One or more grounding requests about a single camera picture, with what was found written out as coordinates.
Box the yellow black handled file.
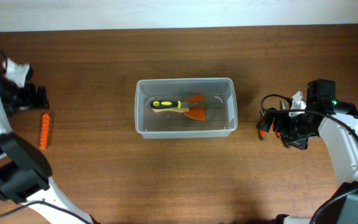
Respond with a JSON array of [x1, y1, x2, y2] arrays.
[[150, 101, 224, 110]]

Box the orange handled pliers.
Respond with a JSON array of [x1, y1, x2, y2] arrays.
[[256, 120, 281, 141]]

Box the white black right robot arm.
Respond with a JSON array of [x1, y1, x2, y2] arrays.
[[256, 79, 358, 224]]

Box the orange scraper with wooden handle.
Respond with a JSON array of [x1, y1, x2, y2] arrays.
[[152, 95, 206, 121]]

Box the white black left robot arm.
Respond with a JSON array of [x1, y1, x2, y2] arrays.
[[0, 50, 96, 223]]

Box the orange perforated cylinder tool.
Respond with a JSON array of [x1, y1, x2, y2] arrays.
[[39, 113, 50, 150]]

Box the clear plastic container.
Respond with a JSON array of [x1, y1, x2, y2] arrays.
[[134, 78, 238, 139]]

